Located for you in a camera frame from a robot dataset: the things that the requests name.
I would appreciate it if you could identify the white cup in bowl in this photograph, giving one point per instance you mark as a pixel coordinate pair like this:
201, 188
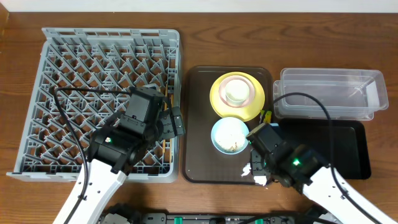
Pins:
237, 92

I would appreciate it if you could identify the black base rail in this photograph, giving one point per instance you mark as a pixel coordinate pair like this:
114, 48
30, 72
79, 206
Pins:
122, 213

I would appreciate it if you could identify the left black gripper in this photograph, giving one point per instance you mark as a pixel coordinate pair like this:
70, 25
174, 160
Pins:
165, 116

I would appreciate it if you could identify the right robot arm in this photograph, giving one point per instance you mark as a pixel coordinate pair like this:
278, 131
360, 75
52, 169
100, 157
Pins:
309, 174

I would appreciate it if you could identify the yellow green snack wrapper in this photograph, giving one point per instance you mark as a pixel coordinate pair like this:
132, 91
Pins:
265, 116

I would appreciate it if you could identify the grey dishwasher rack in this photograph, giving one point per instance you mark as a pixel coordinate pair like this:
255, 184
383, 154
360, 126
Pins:
82, 79

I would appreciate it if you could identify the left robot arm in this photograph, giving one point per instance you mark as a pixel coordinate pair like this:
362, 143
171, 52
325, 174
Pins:
114, 148

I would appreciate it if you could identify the white tissue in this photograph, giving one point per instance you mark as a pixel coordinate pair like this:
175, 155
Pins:
259, 180

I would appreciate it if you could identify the yellow plate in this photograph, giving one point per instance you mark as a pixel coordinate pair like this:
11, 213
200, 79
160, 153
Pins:
246, 113

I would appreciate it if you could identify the clear plastic bin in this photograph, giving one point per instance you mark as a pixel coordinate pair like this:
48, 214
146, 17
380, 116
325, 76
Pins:
349, 94

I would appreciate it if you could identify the pink bowl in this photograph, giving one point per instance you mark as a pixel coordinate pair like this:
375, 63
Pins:
222, 92

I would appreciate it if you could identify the food scraps rice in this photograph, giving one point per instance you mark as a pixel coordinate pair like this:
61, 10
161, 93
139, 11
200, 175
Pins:
230, 138

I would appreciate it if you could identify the light blue bowl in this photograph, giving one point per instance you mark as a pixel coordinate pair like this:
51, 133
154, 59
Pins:
228, 120

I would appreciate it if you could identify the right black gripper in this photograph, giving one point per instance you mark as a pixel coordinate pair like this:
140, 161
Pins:
256, 168

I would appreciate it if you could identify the black tray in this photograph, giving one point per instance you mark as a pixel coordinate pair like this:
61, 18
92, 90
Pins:
351, 158

